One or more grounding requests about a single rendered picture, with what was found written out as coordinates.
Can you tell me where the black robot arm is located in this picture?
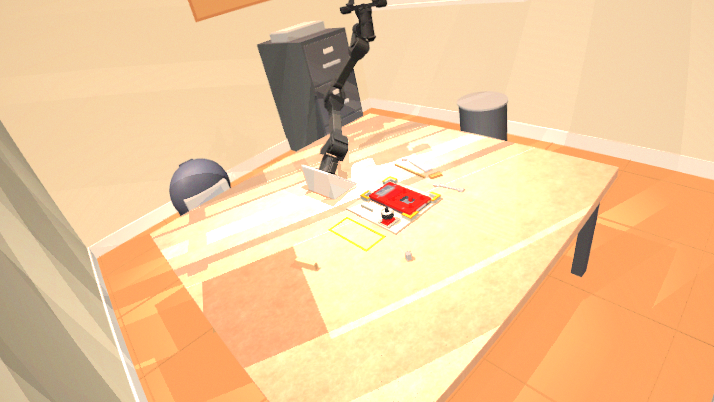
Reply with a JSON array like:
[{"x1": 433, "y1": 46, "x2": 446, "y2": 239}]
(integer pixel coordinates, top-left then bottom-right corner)
[{"x1": 315, "y1": 22, "x2": 376, "y2": 176}]

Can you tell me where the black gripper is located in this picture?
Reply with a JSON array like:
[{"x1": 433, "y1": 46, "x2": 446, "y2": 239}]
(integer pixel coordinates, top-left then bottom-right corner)
[{"x1": 340, "y1": 0, "x2": 387, "y2": 26}]

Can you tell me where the white wheel with black tyre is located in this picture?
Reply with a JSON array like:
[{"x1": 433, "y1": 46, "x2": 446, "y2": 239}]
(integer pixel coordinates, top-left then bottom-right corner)
[{"x1": 381, "y1": 208, "x2": 394, "y2": 220}]

